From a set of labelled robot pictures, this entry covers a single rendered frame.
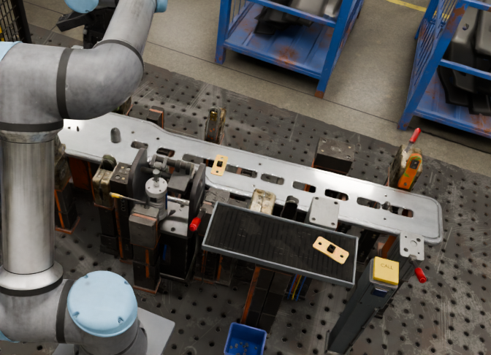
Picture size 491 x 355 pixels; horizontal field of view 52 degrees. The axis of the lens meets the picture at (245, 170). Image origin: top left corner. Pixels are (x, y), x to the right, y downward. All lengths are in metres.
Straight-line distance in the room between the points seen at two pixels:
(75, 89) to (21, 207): 0.23
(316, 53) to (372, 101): 0.51
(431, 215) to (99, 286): 1.06
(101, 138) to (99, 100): 0.83
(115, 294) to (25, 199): 0.23
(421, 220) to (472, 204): 0.60
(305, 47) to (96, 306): 2.94
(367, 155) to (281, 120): 0.40
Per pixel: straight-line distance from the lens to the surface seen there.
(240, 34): 3.66
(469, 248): 2.07
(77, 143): 1.66
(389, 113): 3.58
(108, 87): 0.84
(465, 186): 2.27
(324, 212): 1.40
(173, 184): 1.33
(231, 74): 3.55
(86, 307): 0.96
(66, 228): 1.81
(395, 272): 1.29
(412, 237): 1.51
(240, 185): 1.54
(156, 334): 1.18
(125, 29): 0.97
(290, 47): 3.61
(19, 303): 0.98
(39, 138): 0.88
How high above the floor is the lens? 2.18
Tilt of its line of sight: 48 degrees down
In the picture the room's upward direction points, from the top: 11 degrees clockwise
